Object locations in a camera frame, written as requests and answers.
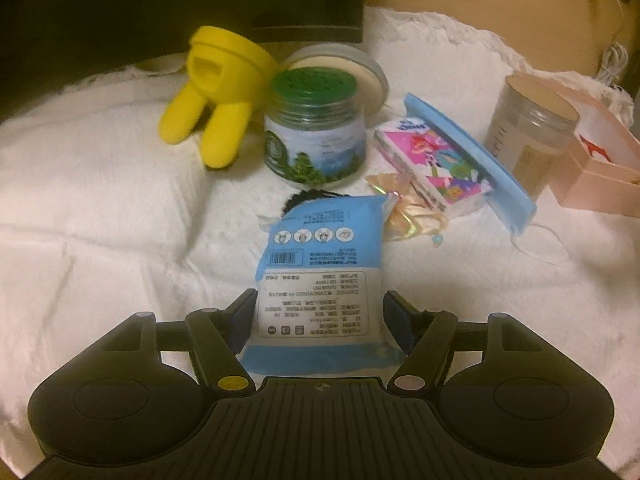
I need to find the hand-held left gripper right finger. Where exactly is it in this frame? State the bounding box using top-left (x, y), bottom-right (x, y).
top-left (382, 289), bottom-right (543, 394)

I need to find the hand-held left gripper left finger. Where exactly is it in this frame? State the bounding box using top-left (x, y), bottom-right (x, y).
top-left (100, 288), bottom-right (258, 395)

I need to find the blue and white wipes packet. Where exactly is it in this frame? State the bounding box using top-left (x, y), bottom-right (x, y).
top-left (239, 193), bottom-right (408, 377)

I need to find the cartoon printed tissue packet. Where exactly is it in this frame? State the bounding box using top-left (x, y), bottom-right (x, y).
top-left (375, 115), bottom-right (496, 221)

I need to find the pink box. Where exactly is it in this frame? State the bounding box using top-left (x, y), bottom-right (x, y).
top-left (510, 72), bottom-right (640, 210)

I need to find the white round zipper pouch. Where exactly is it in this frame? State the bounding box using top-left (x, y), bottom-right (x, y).
top-left (280, 44), bottom-right (390, 111)

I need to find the gold ribbon bow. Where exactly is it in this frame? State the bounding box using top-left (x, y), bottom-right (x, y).
top-left (366, 171), bottom-right (453, 252)

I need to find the green-lid glass jar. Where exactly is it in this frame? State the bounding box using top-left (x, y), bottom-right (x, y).
top-left (262, 67), bottom-right (367, 184)

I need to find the clear plastic jar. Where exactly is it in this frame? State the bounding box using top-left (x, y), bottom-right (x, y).
top-left (484, 75), bottom-right (581, 202)

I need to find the white fluffy blanket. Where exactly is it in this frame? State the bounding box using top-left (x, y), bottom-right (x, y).
top-left (0, 5), bottom-right (640, 480)

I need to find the white coiled cable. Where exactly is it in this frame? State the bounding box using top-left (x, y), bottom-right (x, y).
top-left (595, 42), bottom-right (632, 84)

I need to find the black hair tie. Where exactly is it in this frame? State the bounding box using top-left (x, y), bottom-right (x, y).
top-left (280, 187), bottom-right (351, 218)

